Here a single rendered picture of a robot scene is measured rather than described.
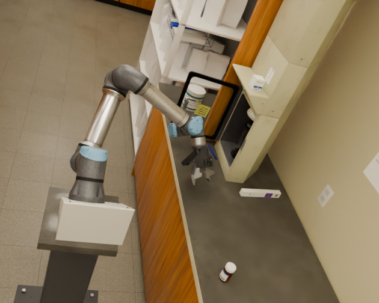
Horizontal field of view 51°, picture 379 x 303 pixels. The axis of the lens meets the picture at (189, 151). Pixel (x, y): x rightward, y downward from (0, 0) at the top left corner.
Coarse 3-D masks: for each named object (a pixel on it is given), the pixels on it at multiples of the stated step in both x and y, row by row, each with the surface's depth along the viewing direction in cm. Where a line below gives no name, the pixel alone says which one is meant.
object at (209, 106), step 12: (192, 84) 225; (204, 84) 225; (216, 84) 225; (192, 96) 230; (204, 96) 230; (216, 96) 230; (228, 96) 230; (192, 108) 235; (204, 108) 235; (216, 108) 235; (204, 120) 240; (216, 120) 240
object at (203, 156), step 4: (196, 148) 209; (200, 148) 208; (204, 148) 206; (200, 152) 208; (204, 152) 206; (208, 152) 207; (196, 156) 209; (200, 156) 208; (204, 156) 206; (208, 156) 206; (196, 160) 207; (200, 160) 205; (204, 160) 205; (208, 160) 205; (212, 160) 209; (196, 164) 207; (200, 164) 207; (204, 164) 206; (208, 164) 206; (212, 164) 209; (200, 168) 212
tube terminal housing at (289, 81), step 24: (264, 48) 210; (264, 72) 206; (288, 72) 189; (312, 72) 205; (240, 96) 229; (288, 96) 198; (264, 120) 205; (216, 144) 251; (264, 144) 216; (240, 168) 225
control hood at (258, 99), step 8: (232, 64) 217; (240, 72) 211; (248, 72) 215; (240, 80) 205; (248, 80) 206; (248, 88) 198; (248, 96) 194; (256, 96) 195; (264, 96) 197; (256, 104) 198; (264, 104) 199; (256, 112) 201
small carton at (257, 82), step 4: (252, 76) 199; (256, 76) 197; (260, 76) 199; (252, 80) 199; (256, 80) 195; (260, 80) 196; (264, 80) 197; (248, 84) 202; (252, 84) 199; (256, 84) 197; (260, 84) 198; (252, 88) 198; (256, 88) 199; (260, 88) 199
